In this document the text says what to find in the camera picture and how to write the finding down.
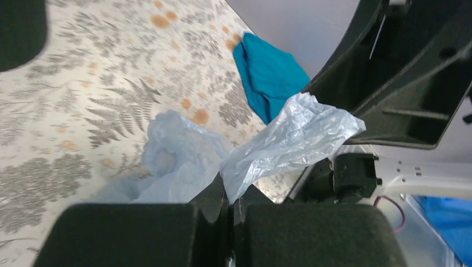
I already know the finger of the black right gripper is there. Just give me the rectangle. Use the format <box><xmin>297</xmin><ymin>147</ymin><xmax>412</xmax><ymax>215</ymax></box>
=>
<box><xmin>305</xmin><ymin>1</ymin><xmax>471</xmax><ymax>150</ymax></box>

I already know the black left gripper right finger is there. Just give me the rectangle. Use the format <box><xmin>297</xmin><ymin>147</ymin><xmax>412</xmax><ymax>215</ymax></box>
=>
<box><xmin>234</xmin><ymin>186</ymin><xmax>406</xmax><ymax>266</ymax></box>

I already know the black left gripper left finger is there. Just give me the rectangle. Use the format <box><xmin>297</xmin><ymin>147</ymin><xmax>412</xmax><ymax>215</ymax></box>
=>
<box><xmin>34</xmin><ymin>176</ymin><xmax>228</xmax><ymax>266</ymax></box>

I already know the light blue plastic trash bag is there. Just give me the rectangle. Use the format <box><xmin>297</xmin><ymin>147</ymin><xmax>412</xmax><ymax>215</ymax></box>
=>
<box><xmin>94</xmin><ymin>93</ymin><xmax>366</xmax><ymax>204</ymax></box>

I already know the black plastic trash bin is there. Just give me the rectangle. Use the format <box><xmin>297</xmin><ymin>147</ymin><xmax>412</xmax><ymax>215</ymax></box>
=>
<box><xmin>1</xmin><ymin>0</ymin><xmax>47</xmax><ymax>72</ymax></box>

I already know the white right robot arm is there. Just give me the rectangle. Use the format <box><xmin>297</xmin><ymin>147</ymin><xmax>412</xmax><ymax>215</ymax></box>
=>
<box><xmin>286</xmin><ymin>1</ymin><xmax>471</xmax><ymax>203</ymax></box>

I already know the bright blue cloth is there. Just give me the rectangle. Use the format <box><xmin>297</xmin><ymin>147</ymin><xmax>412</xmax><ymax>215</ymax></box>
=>
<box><xmin>233</xmin><ymin>32</ymin><xmax>311</xmax><ymax>125</ymax></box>

